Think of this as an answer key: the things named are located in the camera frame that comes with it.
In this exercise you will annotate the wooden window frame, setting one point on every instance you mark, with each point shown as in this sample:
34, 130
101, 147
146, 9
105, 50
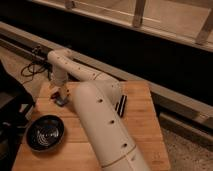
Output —
188, 22

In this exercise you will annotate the black chair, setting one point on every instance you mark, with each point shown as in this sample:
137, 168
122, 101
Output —
15, 102

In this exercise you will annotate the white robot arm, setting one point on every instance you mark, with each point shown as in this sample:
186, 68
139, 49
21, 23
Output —
96, 99

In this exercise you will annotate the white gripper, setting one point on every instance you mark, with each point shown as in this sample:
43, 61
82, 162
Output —
59, 87

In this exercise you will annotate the black bowl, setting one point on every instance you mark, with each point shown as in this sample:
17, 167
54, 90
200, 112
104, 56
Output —
45, 133

